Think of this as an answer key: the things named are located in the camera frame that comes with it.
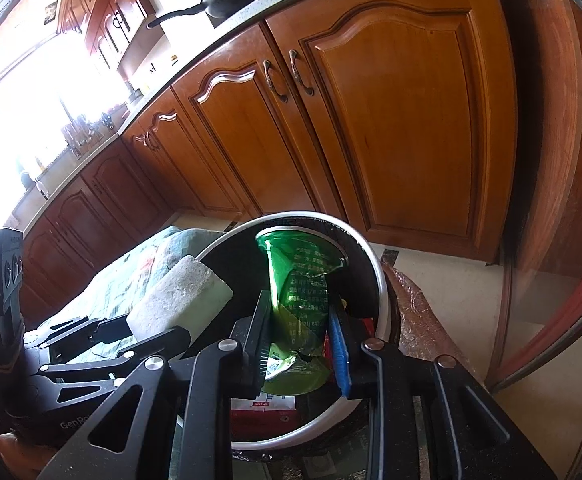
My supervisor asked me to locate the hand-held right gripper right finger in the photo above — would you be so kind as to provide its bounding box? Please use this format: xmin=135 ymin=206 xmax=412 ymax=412
xmin=327 ymin=305 xmax=558 ymax=480

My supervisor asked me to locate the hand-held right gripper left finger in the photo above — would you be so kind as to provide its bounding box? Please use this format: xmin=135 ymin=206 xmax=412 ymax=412
xmin=36 ymin=290 xmax=273 ymax=480

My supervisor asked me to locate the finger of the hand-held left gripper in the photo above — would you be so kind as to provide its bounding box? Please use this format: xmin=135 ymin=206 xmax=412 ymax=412
xmin=37 ymin=326 xmax=193 ymax=387
xmin=25 ymin=314 xmax=132 ymax=350

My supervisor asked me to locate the red white carton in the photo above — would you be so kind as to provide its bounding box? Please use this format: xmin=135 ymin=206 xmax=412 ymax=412
xmin=231 ymin=394 xmax=299 ymax=428

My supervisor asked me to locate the white foam block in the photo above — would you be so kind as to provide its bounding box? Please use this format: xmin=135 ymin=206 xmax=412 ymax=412
xmin=127 ymin=255 xmax=234 ymax=348

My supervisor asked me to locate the green snack packet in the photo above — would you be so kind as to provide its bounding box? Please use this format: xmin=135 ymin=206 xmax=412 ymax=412
xmin=255 ymin=226 xmax=347 ymax=396

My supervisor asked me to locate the plastic wrapped red wooden furniture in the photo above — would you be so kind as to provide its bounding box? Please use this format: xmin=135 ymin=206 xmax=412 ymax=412
xmin=381 ymin=250 xmax=477 ymax=381

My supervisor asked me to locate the wooden kitchen cabinet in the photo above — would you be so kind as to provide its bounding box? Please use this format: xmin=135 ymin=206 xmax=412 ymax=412
xmin=21 ymin=0 xmax=517 ymax=306

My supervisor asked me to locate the wooden wall cabinet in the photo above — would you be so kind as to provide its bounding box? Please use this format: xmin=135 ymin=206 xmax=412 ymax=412
xmin=56 ymin=0 xmax=157 ymax=71

